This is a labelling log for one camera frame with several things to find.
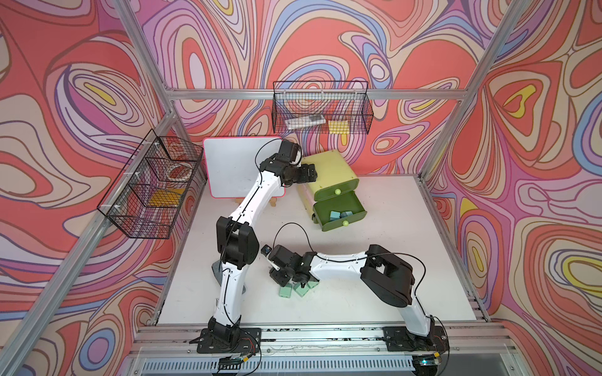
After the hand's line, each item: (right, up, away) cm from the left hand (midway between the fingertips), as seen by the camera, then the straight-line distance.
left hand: (310, 175), depth 91 cm
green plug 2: (-3, -42, -9) cm, 43 cm away
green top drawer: (+10, -5, -1) cm, 11 cm away
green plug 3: (+1, -41, -7) cm, 41 cm away
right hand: (-12, -39, -3) cm, 41 cm away
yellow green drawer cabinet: (+8, -9, +2) cm, 12 cm away
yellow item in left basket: (-46, -9, -20) cm, 51 cm away
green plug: (-9, -42, -10) cm, 44 cm away
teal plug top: (+10, -16, +2) cm, 19 cm away
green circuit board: (-26, -60, -20) cm, 69 cm away
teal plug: (+15, -15, +2) cm, 21 cm away
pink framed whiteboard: (-34, +6, +10) cm, 36 cm away
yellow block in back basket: (+11, +19, 0) cm, 22 cm away
